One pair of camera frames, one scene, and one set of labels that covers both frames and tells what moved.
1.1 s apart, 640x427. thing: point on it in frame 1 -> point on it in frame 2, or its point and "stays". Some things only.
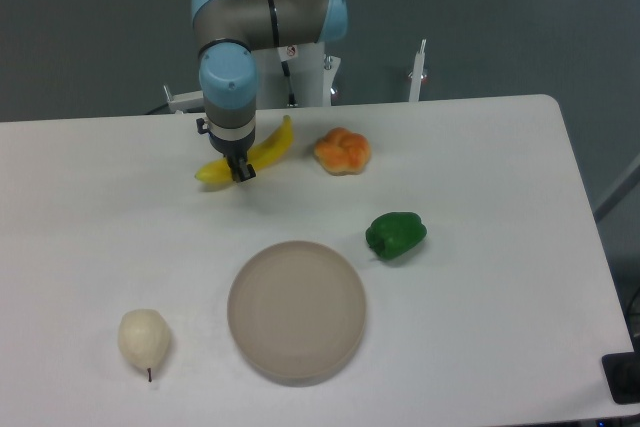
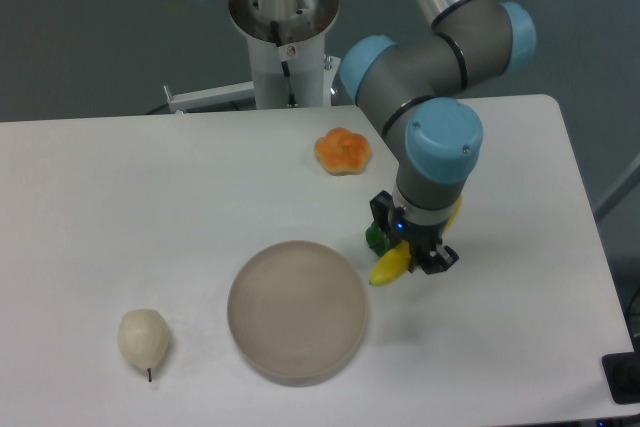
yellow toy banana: (220, 173) -> (398, 258)
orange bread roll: (342, 153) stays
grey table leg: (621, 185) stays
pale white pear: (144, 337) stays
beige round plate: (296, 313) stays
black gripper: (235, 152) -> (421, 239)
